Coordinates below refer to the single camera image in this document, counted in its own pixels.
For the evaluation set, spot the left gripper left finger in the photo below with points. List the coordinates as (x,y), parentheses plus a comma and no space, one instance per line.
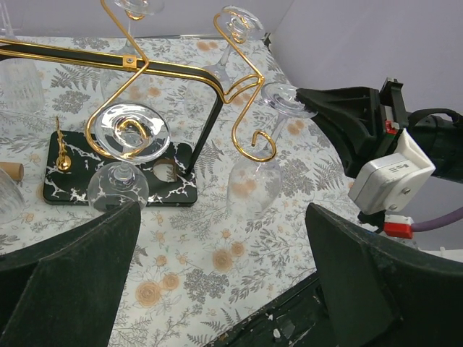
(65,291)

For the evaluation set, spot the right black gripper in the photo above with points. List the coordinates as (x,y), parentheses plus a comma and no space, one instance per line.
(361,122)

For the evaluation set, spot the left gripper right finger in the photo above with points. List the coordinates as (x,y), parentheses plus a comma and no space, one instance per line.
(379,292)

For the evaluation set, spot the ribbed glass tumbler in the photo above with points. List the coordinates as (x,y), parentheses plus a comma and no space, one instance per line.
(12,201)

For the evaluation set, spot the clear wine glass front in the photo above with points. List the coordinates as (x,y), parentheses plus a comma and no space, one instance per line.
(133,134)

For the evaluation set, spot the ribbed champagne flute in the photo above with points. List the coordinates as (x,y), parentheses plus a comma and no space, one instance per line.
(23,91)

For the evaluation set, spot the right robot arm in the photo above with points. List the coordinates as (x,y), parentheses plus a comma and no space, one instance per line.
(438,131)

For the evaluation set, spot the gold black wine glass rack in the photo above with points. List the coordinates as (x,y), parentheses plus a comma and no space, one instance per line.
(144,166)

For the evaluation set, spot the wooden mallet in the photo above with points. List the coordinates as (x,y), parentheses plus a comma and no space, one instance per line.
(14,170)

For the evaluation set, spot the floral table mat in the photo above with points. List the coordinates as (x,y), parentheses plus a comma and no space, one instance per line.
(197,270)

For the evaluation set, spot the black base frame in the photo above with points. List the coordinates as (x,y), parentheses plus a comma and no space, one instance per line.
(298,317)

